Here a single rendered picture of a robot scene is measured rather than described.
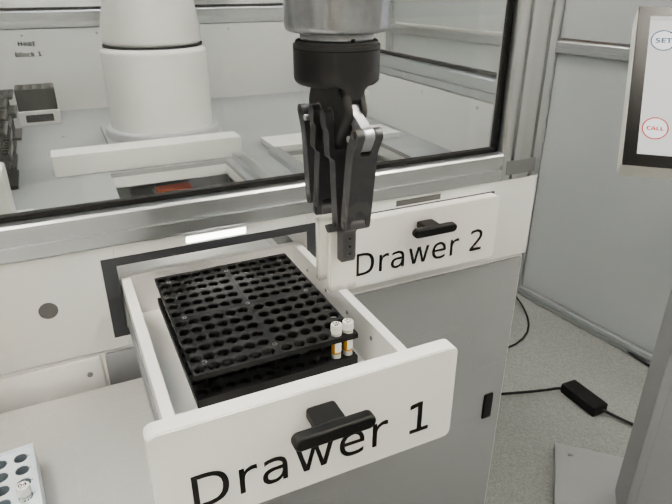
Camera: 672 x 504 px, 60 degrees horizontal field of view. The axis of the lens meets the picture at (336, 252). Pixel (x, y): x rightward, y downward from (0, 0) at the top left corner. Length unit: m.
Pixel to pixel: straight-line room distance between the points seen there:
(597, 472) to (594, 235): 0.92
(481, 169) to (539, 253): 1.60
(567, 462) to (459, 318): 0.85
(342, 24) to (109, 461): 0.52
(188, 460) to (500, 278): 0.71
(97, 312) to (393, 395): 0.41
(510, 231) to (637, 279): 1.30
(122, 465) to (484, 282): 0.65
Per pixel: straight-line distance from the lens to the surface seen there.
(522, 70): 0.97
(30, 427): 0.81
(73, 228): 0.75
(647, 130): 1.13
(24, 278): 0.78
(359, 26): 0.49
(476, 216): 0.96
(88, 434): 0.77
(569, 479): 1.78
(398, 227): 0.88
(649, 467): 1.57
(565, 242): 2.45
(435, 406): 0.60
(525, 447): 1.88
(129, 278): 0.80
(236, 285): 0.73
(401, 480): 1.23
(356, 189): 0.51
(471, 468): 1.34
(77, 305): 0.80
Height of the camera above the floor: 1.24
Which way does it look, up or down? 25 degrees down
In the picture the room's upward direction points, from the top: straight up
